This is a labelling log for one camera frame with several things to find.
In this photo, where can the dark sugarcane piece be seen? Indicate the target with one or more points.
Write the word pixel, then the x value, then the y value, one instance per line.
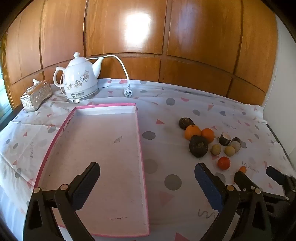
pixel 236 143
pixel 224 139

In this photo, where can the white patterned tablecloth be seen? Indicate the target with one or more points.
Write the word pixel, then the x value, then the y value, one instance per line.
pixel 175 157

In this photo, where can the silver kettle base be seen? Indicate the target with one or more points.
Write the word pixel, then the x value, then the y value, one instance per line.
pixel 93 93

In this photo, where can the wooden panelled cabinet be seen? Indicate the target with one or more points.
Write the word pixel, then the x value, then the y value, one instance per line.
pixel 138 34

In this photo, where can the orange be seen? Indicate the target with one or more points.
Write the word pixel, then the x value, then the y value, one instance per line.
pixel 208 134
pixel 192 132

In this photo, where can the white tissue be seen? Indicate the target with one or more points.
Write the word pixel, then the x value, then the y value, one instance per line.
pixel 35 81

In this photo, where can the red tomato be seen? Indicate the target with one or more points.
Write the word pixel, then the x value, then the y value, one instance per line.
pixel 223 163

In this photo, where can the small dark brown fruit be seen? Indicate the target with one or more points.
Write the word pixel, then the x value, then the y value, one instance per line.
pixel 186 123

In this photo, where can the small orange carrot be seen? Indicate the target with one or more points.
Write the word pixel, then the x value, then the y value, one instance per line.
pixel 242 169

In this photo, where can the white floral ceramic kettle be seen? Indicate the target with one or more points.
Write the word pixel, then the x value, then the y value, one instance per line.
pixel 78 76

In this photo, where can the pale tan round fruit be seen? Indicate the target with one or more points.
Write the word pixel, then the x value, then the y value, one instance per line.
pixel 229 151
pixel 215 149

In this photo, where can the pink shallow tray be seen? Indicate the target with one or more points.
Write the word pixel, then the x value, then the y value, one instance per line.
pixel 99 162

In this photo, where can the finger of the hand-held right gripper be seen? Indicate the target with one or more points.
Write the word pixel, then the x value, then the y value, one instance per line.
pixel 275 173
pixel 241 179

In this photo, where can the large dark brown fruit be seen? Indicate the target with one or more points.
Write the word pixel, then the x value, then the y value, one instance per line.
pixel 198 146

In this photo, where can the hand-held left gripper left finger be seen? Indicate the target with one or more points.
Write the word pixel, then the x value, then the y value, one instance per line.
pixel 84 186

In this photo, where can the silver ornate tissue box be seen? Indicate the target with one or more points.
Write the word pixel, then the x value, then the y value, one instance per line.
pixel 37 96

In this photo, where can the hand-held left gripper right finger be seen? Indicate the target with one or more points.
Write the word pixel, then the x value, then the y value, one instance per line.
pixel 208 184

